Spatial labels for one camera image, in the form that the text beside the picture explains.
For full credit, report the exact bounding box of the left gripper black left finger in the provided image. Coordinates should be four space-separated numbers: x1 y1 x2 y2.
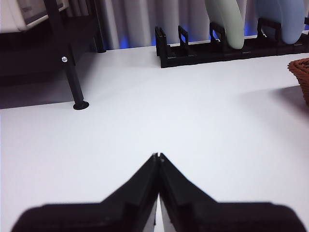
11 152 160 232

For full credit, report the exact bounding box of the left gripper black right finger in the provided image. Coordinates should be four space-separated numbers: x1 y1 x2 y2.
158 152 305 232

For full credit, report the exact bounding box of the brown wicker basket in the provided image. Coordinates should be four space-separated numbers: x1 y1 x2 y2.
287 58 309 106

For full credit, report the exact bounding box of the black dish rack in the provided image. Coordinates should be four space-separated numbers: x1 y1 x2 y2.
154 18 309 69

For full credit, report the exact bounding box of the pale green plate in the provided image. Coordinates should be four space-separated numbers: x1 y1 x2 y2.
204 0 245 50

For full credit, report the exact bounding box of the grey pleated curtain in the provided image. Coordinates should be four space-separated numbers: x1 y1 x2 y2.
60 0 309 50

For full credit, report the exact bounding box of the pale blue plate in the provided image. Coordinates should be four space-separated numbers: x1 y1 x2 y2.
255 0 307 45

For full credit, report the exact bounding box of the white toaster oven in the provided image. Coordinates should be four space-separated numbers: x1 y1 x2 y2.
0 0 68 32

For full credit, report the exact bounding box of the black metal shelf frame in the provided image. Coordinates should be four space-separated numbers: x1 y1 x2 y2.
0 0 107 111

